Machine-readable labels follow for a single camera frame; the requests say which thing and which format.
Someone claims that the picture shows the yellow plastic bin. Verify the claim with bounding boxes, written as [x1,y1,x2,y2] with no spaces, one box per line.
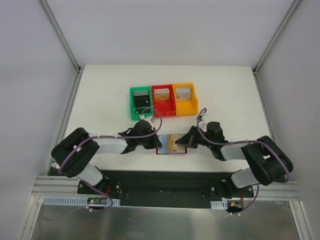
[172,82,199,116]

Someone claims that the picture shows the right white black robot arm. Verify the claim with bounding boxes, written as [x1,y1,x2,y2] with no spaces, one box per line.
[175,121,294,199]

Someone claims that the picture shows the red leather card holder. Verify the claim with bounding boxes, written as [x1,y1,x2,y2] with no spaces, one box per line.
[156,133,188,155]

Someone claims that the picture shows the aluminium frame rail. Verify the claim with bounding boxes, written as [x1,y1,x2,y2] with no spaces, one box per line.
[31,176,302,201]

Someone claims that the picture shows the left white cable duct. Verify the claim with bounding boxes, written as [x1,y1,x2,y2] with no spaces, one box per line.
[42,196,111,208]

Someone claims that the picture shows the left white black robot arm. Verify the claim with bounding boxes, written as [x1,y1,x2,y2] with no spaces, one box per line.
[51,120,162,195]

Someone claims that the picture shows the black cards in green bin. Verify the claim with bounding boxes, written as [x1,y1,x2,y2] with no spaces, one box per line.
[133,90,151,108]

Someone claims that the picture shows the right white cable duct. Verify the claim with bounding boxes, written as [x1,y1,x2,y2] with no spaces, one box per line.
[210,199,228,210]

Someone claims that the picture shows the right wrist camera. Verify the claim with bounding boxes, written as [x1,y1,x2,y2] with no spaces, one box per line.
[196,108,207,123]

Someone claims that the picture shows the white cable duct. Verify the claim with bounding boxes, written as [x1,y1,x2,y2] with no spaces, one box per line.
[42,196,111,208]
[210,199,228,210]

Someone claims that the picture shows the cards in yellow bin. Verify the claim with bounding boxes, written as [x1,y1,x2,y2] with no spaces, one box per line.
[175,86,192,101]

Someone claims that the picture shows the red plastic bin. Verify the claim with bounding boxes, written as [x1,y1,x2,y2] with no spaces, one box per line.
[151,84,176,117]

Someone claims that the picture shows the wooden cards in red bin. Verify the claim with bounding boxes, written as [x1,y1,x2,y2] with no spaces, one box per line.
[153,88,170,101]

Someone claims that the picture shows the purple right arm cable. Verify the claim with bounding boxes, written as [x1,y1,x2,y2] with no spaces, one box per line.
[196,107,292,183]

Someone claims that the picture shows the green plastic bin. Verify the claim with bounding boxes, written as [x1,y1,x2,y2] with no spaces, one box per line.
[129,86,154,121]

